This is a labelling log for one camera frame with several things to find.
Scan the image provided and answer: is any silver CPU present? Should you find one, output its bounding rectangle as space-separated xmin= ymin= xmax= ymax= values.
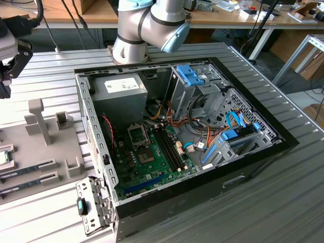
xmin=0 ymin=150 xmax=11 ymax=167

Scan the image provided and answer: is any blue expansion slot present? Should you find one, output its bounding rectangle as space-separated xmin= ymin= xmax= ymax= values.
xmin=123 ymin=173 xmax=167 ymax=193

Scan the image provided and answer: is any brown cardboard sheet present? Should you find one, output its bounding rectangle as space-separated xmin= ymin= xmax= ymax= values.
xmin=269 ymin=30 xmax=324 ymax=80

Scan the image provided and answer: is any black PC case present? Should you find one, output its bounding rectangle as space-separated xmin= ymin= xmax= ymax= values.
xmin=74 ymin=57 xmax=301 ymax=242

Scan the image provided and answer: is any black tripod pole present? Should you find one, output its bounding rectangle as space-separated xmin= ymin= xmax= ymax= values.
xmin=247 ymin=0 xmax=280 ymax=64

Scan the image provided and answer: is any blue flat data wire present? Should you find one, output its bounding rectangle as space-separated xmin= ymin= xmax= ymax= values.
xmin=225 ymin=110 xmax=251 ymax=129

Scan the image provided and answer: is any grey metal disk bay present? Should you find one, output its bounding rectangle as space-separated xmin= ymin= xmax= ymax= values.
xmin=201 ymin=125 xmax=273 ymax=171
xmin=168 ymin=65 xmax=230 ymax=121

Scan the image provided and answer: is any black camera cable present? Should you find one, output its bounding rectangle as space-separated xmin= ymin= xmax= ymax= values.
xmin=30 ymin=0 xmax=45 ymax=26

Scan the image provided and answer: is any orange red wire bundle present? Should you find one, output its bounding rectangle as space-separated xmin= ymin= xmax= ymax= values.
xmin=166 ymin=100 xmax=212 ymax=149

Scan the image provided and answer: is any grey parts rack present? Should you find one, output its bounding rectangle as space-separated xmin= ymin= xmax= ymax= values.
xmin=0 ymin=98 xmax=88 ymax=205

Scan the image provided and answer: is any open cardboard box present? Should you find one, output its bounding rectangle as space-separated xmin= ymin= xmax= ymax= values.
xmin=288 ymin=0 xmax=324 ymax=25

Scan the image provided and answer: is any aluminium frame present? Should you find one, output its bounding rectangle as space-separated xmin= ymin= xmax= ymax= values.
xmin=272 ymin=34 xmax=324 ymax=87

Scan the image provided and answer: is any wooden desk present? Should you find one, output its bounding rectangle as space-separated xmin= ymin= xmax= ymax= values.
xmin=0 ymin=0 xmax=119 ymax=30
xmin=187 ymin=0 xmax=324 ymax=61

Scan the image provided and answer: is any grey loose cable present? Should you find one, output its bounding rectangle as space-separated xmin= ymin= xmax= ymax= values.
xmin=40 ymin=14 xmax=62 ymax=53

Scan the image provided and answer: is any RAM stick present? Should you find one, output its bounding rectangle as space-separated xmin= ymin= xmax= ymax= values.
xmin=0 ymin=164 xmax=43 ymax=180
xmin=0 ymin=178 xmax=45 ymax=197

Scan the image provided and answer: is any black camera bracket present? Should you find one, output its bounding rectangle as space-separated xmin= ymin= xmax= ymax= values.
xmin=0 ymin=15 xmax=34 ymax=35

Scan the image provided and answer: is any grey power supply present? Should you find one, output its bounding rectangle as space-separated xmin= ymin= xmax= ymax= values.
xmin=91 ymin=76 xmax=149 ymax=126

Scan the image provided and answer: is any black latch handle blue button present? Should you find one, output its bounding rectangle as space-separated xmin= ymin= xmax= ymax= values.
xmin=76 ymin=198 xmax=89 ymax=216

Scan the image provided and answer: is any white box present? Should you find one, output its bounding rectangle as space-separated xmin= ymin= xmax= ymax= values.
xmin=239 ymin=9 xmax=275 ymax=21

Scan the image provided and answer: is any CPU socket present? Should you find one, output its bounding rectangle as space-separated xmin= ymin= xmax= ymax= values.
xmin=137 ymin=148 xmax=155 ymax=165

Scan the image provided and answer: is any metal socket cover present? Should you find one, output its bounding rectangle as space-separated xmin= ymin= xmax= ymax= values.
xmin=127 ymin=123 xmax=150 ymax=149

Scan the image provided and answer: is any metal locking lever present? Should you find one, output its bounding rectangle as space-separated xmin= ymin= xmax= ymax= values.
xmin=147 ymin=120 xmax=154 ymax=150

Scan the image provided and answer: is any red black twisted wire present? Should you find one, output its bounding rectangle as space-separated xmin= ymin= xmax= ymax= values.
xmin=100 ymin=114 xmax=116 ymax=151

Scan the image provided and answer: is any brown cardboard box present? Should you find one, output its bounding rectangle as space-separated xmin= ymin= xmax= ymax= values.
xmin=75 ymin=0 xmax=112 ymax=15
xmin=302 ymin=102 xmax=324 ymax=122

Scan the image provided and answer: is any yellow black wire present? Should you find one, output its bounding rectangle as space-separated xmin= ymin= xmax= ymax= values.
xmin=148 ymin=105 xmax=163 ymax=120

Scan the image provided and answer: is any black RAM slot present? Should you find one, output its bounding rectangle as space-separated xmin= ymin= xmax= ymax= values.
xmin=154 ymin=128 xmax=178 ymax=174
xmin=163 ymin=126 xmax=188 ymax=171
xmin=157 ymin=127 xmax=181 ymax=173
xmin=160 ymin=127 xmax=185 ymax=172

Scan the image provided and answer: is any blue disk carrier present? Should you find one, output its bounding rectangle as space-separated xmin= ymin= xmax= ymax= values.
xmin=177 ymin=65 xmax=205 ymax=87
xmin=222 ymin=129 xmax=240 ymax=140
xmin=201 ymin=142 xmax=219 ymax=167

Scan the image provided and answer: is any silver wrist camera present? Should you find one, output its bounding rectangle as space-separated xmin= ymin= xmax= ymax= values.
xmin=0 ymin=32 xmax=19 ymax=61

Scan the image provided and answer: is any green motherboard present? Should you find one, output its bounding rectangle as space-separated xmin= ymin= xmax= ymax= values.
xmin=113 ymin=121 xmax=200 ymax=200

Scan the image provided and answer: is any grey expansion slot latch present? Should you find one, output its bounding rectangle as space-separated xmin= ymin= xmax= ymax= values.
xmin=75 ymin=176 xmax=117 ymax=237

